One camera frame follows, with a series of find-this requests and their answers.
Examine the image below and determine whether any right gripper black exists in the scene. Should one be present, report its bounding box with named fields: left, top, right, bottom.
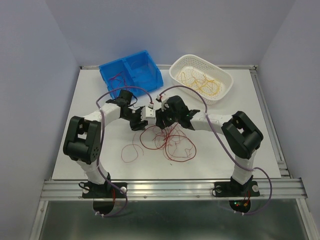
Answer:
left=154, top=103, right=180, bottom=130

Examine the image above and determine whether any yellow wire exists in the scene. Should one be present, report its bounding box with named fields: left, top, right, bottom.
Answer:
left=176, top=70, right=223, bottom=97

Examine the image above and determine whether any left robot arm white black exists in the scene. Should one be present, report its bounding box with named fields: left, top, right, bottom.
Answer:
left=63, top=89, right=154, bottom=199

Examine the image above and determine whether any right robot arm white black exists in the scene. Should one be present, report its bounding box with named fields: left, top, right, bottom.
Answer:
left=155, top=95, right=264, bottom=198

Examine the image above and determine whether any blue plastic divided bin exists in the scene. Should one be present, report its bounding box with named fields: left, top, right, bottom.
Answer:
left=98, top=50, right=164, bottom=99

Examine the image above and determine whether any white perforated plastic basket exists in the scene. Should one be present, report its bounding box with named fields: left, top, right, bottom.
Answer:
left=169, top=54, right=234, bottom=105

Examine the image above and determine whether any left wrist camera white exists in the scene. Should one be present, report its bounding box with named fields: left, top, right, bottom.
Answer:
left=140, top=106, right=156, bottom=125

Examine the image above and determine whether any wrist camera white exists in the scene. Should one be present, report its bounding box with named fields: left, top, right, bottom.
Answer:
left=155, top=93, right=169, bottom=111
left=140, top=106, right=156, bottom=125

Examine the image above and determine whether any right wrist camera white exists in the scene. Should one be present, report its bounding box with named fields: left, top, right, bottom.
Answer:
left=155, top=93, right=169, bottom=111

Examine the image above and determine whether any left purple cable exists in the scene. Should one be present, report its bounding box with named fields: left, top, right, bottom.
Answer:
left=94, top=86, right=155, bottom=218

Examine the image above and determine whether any purple cable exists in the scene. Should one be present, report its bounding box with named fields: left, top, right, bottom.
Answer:
left=158, top=85, right=273, bottom=217
left=94, top=86, right=155, bottom=218

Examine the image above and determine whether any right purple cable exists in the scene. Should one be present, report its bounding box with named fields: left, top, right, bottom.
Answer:
left=158, top=85, right=273, bottom=217

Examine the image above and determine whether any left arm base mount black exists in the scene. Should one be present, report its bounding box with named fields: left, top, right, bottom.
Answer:
left=78, top=181, right=125, bottom=200

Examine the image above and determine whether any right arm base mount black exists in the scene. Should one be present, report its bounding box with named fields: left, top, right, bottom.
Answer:
left=211, top=175, right=260, bottom=198

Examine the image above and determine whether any aluminium front rail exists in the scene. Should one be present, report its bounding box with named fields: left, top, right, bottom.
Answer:
left=40, top=178, right=308, bottom=201

